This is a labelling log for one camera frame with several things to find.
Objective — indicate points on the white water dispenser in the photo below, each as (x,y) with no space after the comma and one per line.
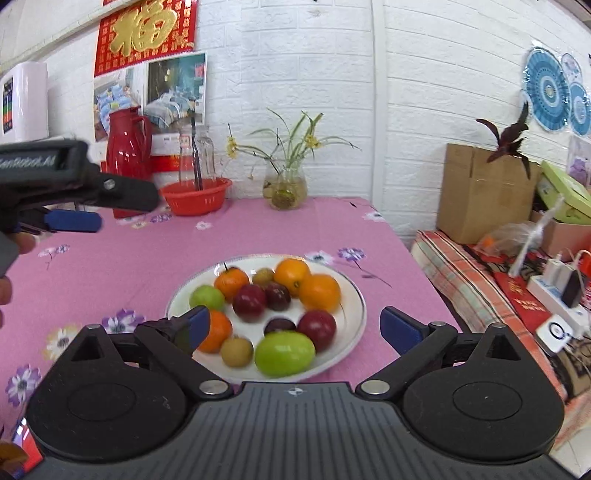
(24,103)

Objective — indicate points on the green box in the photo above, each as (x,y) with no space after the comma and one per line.
(559,192)

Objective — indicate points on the dark red plum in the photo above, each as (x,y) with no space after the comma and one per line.
(249,303)

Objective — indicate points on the white power strip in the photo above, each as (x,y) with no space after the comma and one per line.
(560,290)

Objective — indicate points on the orange tangerine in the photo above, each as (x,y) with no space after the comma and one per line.
(220,329)

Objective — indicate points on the small dark plum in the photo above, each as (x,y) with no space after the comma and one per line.
(277,297)

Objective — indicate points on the large orange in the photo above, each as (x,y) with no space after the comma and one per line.
(290,273)

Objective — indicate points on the tangerine with stem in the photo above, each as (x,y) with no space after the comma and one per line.
(229,281)

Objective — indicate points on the red fu banner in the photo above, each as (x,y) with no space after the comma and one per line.
(145,31)

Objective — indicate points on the glass pitcher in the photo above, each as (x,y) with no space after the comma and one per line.
(196,152)

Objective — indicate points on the clear plastic bag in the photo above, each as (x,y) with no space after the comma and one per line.
(511,244)

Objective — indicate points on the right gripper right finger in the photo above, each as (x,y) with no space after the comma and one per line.
(422,349)

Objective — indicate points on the dark purple plant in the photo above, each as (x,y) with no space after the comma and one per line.
(510,140)

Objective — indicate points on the glass vase with plant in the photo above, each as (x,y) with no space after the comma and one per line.
(284,186)

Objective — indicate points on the small orange kumquat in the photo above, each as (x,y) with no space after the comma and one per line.
(320,292)

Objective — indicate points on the wall calendar poster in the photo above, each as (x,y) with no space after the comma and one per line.
(170,92)

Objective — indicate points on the brown kiwi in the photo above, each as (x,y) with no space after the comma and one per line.
(263,277)
(236,352)

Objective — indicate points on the plaid cloth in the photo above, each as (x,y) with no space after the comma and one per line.
(479,301)

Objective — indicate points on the pink floral tablecloth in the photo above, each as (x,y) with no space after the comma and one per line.
(129,270)

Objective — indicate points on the red thermos jug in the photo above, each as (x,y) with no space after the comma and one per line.
(129,149)

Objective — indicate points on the person's left hand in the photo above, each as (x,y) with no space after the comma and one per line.
(12,246)

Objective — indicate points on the green apple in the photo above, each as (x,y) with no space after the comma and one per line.
(207,296)
(284,353)

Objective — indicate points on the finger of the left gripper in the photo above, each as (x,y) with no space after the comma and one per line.
(125,193)
(59,220)

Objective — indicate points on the red plastic basket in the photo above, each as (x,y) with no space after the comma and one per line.
(184,200)

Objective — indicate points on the white plate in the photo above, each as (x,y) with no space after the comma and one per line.
(350,317)

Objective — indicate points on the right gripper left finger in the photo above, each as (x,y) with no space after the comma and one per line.
(171,343)

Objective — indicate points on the blue wall decorations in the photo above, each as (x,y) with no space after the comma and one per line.
(553,87)

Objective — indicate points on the cardboard box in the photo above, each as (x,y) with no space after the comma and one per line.
(478,196)

